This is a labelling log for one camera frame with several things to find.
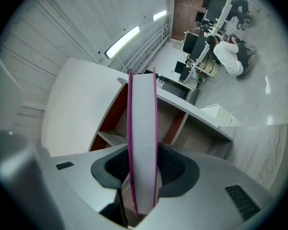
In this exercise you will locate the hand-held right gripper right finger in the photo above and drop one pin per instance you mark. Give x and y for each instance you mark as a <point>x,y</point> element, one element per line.
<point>196,207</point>

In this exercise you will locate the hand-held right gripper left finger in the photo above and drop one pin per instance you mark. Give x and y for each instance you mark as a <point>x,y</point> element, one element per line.
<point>81,178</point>

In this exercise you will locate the pink cover book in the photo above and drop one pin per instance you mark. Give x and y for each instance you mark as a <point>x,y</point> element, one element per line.
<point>144,128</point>

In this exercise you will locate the white shelf with red dividers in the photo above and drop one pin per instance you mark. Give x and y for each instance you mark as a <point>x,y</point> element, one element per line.
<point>196,118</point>

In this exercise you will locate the white partition board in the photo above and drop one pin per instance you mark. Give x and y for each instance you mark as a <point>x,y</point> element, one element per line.
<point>81,104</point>

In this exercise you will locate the wood grain panel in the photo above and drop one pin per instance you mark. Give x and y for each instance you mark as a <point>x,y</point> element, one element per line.
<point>266,152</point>

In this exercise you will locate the white box cabinet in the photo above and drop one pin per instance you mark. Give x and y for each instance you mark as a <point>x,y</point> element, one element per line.
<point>220,114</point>

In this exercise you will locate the black flat screen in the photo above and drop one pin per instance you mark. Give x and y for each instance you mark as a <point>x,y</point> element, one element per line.
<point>172,86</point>

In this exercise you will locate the black monitor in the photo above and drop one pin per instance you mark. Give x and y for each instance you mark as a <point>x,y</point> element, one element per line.
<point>192,43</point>
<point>199,16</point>
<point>182,69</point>

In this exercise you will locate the long ceiling light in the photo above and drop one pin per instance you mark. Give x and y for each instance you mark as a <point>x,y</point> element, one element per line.
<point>122,42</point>

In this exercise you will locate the grey ceiling pipe rack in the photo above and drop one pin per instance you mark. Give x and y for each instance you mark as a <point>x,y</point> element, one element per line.
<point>148,49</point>

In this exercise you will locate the black office chair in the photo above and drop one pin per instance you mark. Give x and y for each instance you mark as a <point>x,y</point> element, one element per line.
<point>246,56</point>

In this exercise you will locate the short ceiling light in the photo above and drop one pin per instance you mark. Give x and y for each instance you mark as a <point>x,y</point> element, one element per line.
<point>159,15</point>

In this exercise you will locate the long white desk row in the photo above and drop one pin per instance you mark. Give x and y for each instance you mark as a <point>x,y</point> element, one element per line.
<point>217,23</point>

